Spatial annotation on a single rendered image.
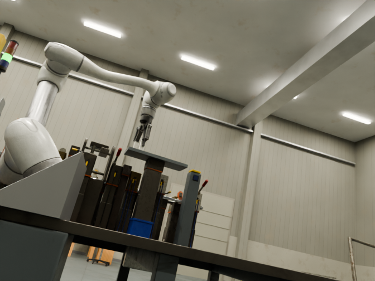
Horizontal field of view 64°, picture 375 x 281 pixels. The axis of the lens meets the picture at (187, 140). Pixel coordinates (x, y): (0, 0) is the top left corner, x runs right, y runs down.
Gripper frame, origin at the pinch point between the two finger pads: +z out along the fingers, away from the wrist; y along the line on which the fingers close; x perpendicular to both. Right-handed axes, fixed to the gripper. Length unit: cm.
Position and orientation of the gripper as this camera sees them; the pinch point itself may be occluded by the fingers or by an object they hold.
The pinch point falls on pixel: (138, 147)
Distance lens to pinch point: 180.5
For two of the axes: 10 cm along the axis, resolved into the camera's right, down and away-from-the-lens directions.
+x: -7.0, -3.8, -6.1
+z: -2.0, 9.2, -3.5
